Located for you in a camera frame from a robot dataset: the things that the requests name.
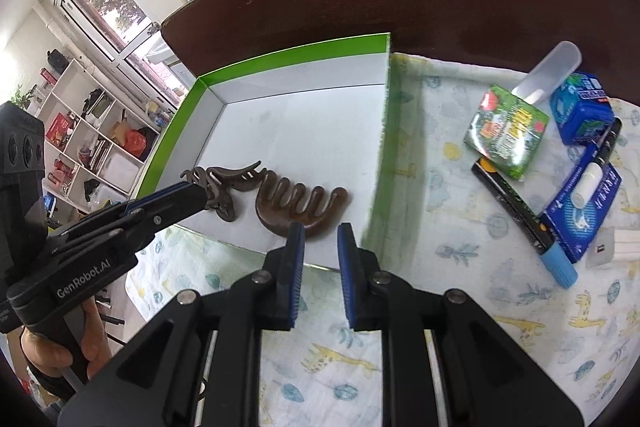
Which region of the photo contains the potted plant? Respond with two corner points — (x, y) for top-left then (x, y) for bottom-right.
(11, 83), (37, 114)

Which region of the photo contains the green printed packet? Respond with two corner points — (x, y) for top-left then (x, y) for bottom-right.
(462, 84), (551, 182)

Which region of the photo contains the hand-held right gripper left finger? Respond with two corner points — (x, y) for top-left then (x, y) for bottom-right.
(57, 223), (306, 427)

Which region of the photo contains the white eraser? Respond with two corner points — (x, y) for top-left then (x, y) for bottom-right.
(585, 227), (640, 270)

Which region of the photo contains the blue flat packet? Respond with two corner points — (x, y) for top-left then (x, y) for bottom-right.
(540, 147), (623, 264)

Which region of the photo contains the blue gum container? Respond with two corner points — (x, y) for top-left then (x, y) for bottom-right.
(549, 72), (615, 146)

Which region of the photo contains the brown wooden comb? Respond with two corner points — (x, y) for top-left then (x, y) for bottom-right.
(255, 170), (349, 240)

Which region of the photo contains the white shelf unit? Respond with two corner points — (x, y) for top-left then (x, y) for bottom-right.
(35, 57), (166, 218)

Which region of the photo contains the red box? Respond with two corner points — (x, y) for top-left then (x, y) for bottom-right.
(46, 112), (77, 151)

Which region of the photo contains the orange red bag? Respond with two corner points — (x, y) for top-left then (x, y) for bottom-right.
(124, 128), (147, 154)

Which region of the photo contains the brown hair claw clip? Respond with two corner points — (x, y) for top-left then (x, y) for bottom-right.
(180, 160), (263, 224)

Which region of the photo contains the translucent plastic tube case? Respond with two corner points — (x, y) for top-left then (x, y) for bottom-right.
(512, 41), (583, 105)

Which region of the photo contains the green and white cardboard box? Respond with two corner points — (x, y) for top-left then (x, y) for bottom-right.
(131, 32), (396, 269)

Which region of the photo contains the person's left hand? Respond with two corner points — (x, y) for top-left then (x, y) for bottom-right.
(20, 299), (115, 389)

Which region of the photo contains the black marker with blue cap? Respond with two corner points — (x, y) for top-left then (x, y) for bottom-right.
(472, 159), (579, 290)

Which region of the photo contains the white marker with black cap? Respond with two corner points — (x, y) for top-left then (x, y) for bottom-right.
(570, 117), (624, 208)

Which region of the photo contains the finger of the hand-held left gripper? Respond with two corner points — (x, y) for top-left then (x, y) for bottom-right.
(119, 188), (210, 254)
(119, 181), (202, 212)

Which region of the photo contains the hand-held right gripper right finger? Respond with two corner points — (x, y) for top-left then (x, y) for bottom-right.
(336, 223), (585, 427)

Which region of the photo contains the animal print white cloth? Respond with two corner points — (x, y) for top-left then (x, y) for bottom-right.
(125, 52), (640, 427)

